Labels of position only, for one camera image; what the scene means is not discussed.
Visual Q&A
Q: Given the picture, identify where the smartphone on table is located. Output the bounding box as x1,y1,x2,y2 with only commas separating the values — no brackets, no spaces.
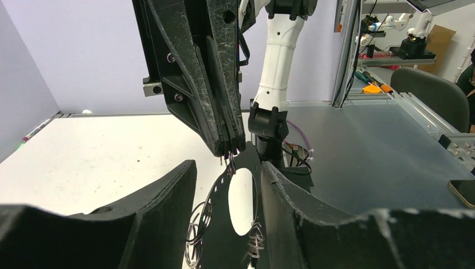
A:
448,180,475,209

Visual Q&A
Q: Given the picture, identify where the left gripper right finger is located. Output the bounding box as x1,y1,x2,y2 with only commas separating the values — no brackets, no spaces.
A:
261,162,474,268

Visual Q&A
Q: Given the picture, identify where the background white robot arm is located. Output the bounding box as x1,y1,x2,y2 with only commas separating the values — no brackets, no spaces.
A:
355,12,436,60

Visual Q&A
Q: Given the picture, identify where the aluminium frame rail right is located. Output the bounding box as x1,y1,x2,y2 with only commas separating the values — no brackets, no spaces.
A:
348,70,475,171

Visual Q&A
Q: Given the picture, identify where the red marker pen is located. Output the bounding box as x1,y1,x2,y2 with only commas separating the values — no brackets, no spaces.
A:
23,118,52,142

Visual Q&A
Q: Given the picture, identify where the orange handled screwdriver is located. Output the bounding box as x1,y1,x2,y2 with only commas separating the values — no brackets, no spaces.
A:
354,70,393,94

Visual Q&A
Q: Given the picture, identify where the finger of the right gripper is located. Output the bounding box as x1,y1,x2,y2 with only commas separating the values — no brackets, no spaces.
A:
206,1,245,153
148,1,225,157

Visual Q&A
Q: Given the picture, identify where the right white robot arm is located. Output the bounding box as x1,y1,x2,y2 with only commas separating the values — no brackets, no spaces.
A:
132,0,316,168

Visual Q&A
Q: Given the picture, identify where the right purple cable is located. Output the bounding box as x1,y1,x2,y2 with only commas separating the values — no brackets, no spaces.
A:
286,119,315,162

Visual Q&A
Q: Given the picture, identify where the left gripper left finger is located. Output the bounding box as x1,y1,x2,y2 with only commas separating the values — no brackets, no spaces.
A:
1,160,197,268

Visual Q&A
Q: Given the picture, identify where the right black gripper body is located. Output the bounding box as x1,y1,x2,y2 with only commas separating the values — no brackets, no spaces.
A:
132,1,242,97

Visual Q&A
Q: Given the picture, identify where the grey office chair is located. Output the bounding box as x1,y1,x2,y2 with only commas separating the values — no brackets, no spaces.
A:
390,67,470,133

